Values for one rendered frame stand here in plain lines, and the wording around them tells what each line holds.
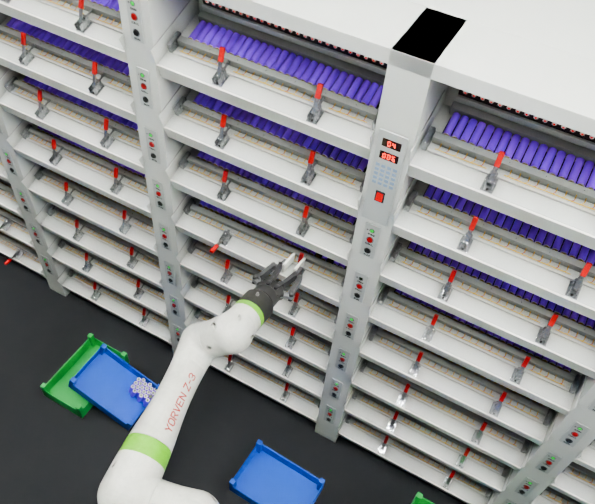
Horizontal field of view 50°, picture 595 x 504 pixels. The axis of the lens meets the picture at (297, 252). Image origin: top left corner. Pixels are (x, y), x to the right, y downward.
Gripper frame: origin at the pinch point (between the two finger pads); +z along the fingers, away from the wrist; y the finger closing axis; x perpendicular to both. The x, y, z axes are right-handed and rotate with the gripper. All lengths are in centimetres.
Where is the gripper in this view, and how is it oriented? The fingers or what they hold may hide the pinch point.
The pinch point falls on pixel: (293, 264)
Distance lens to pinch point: 188.5
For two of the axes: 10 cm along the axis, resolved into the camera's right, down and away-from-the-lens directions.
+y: 8.8, 4.0, -2.7
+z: 4.5, -4.9, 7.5
